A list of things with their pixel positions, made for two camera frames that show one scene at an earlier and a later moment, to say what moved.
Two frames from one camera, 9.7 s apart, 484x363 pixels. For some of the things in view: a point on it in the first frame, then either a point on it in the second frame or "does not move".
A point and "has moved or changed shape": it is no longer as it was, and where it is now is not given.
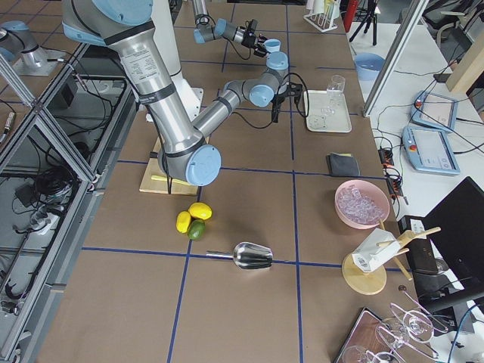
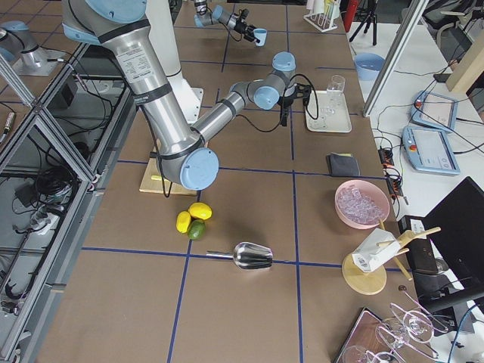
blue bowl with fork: x=368 y=66 does not move
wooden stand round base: x=369 y=283 does not move
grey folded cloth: x=342 y=165 does not move
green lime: x=196 y=229 does not move
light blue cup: x=272 y=44 has moved or changed shape
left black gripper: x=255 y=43 to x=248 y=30
